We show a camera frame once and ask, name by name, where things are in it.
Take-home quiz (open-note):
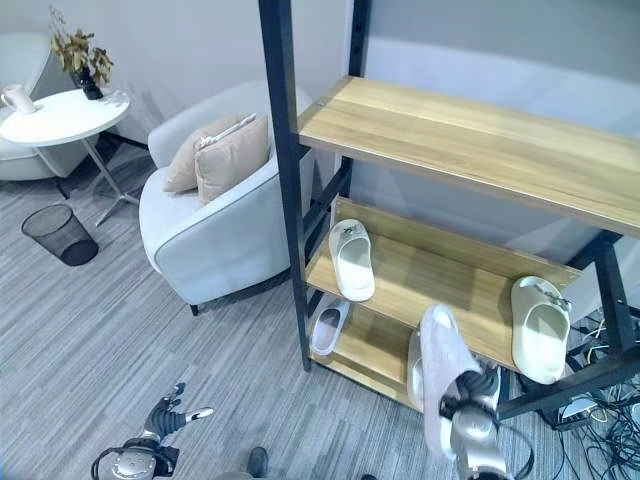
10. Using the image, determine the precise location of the dried leafy plant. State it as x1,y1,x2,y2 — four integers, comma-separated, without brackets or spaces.
47,4,115,87

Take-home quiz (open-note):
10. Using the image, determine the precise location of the round white side table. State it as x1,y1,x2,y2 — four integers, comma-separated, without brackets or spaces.
0,88,141,227

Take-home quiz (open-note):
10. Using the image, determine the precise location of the white mug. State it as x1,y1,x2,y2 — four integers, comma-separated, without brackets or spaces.
0,83,39,116

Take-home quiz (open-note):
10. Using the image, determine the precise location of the white slipper with dark print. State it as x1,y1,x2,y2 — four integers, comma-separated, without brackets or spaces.
327,218,377,303

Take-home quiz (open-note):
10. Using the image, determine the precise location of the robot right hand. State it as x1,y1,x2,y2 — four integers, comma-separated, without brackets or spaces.
438,366,502,425

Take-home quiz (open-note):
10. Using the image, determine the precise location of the robot dark foot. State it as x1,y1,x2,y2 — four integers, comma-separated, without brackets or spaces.
247,446,271,480

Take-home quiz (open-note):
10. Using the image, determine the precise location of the wooden shelf board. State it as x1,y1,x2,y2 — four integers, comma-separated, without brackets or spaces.
308,299,426,414
295,75,640,240
304,195,585,375

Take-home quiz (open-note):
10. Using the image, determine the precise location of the black vase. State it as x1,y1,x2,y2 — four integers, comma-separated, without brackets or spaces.
78,69,105,101

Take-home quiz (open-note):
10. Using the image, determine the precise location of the cream slipper with charm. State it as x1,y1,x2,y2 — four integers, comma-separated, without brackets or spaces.
509,275,573,386

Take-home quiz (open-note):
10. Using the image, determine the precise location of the beige cushion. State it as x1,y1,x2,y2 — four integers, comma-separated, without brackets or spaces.
193,115,271,206
163,113,257,194

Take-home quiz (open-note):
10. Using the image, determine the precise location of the black metal rack frame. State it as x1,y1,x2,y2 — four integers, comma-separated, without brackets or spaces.
257,0,640,431

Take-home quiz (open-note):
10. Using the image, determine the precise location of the tangle of black cables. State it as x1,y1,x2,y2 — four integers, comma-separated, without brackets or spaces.
514,309,640,480

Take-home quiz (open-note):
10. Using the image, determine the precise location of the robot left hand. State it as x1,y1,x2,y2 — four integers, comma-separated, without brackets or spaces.
141,382,215,443

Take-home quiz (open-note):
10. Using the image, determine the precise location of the white armchair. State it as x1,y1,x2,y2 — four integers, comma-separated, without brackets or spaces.
138,79,317,317
0,32,86,182

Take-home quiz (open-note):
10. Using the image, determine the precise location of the white and grey slipper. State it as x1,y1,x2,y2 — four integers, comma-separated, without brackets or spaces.
309,294,352,357

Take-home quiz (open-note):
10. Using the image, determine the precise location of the white power adapter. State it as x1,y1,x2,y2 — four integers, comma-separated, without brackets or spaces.
558,394,597,427

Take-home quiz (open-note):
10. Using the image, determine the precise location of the black mesh waste bin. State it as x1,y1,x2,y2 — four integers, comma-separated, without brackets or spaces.
20,203,100,267

